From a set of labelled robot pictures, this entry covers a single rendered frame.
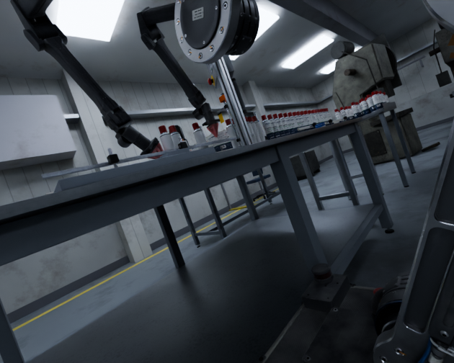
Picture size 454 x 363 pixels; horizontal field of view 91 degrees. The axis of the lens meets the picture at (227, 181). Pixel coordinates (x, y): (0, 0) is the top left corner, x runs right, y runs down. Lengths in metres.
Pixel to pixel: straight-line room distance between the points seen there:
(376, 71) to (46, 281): 5.98
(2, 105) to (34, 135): 0.47
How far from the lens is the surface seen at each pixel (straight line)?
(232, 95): 1.26
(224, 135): 1.55
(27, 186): 4.13
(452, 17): 0.39
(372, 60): 5.04
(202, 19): 0.64
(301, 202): 0.94
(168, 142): 1.08
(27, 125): 4.00
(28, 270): 4.04
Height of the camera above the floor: 0.76
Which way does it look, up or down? 1 degrees down
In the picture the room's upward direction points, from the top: 20 degrees counter-clockwise
